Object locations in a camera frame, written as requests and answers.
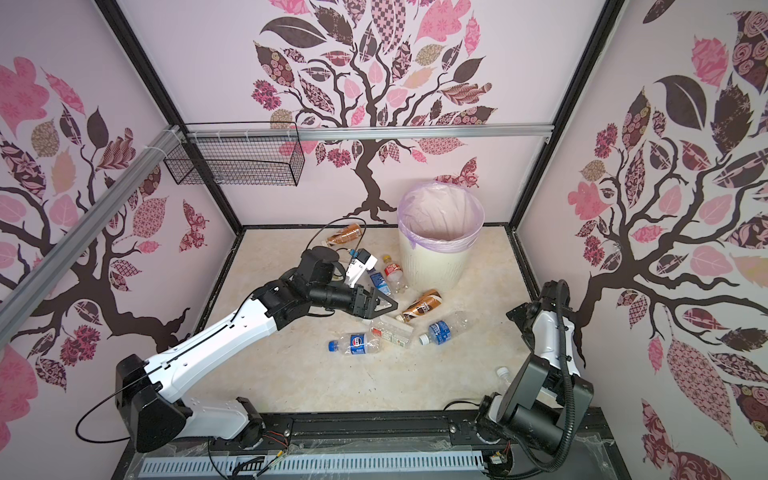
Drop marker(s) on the brown gold coffee bottle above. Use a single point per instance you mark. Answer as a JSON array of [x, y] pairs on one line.
[[425, 304]]

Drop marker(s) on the clear bottle blue label cap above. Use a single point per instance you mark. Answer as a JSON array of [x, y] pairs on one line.
[[379, 282]]

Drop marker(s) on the aluminium rail left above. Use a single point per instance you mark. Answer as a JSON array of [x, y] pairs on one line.
[[24, 299]]

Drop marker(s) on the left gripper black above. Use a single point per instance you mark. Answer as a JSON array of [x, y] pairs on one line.
[[367, 309]]

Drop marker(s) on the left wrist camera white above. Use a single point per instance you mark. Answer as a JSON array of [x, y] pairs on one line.
[[361, 261]]

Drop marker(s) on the brown bottle near back wall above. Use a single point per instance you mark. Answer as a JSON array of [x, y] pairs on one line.
[[345, 235]]

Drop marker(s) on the pepsi bottle blue cap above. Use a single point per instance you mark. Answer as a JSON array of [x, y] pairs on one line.
[[362, 343]]

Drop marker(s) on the clear bottle white cap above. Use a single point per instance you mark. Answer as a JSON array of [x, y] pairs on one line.
[[505, 377]]

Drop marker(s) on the black wire basket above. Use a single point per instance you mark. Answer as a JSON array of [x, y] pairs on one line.
[[259, 153]]

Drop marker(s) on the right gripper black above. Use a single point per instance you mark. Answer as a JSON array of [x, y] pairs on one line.
[[519, 313]]

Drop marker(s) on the white slotted cable duct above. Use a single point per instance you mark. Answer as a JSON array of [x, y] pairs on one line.
[[315, 465]]

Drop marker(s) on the blue label white cap bottle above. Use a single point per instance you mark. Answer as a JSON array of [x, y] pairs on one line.
[[446, 329]]

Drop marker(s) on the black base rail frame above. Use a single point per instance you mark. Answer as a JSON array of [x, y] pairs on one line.
[[357, 432]]

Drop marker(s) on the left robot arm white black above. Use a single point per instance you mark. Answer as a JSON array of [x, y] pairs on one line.
[[151, 395]]

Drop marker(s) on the aluminium rail back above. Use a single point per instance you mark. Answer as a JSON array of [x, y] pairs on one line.
[[374, 133]]

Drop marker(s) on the white bin with purple liner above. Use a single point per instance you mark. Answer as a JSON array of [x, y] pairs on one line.
[[438, 225]]

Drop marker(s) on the red label yellow cap bottle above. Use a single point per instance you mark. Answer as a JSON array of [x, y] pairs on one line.
[[394, 274]]

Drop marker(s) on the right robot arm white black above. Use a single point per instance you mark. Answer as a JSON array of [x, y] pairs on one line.
[[547, 399]]

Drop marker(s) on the aluminium rail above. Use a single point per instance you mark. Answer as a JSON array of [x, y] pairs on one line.
[[24, 299], [374, 133]]

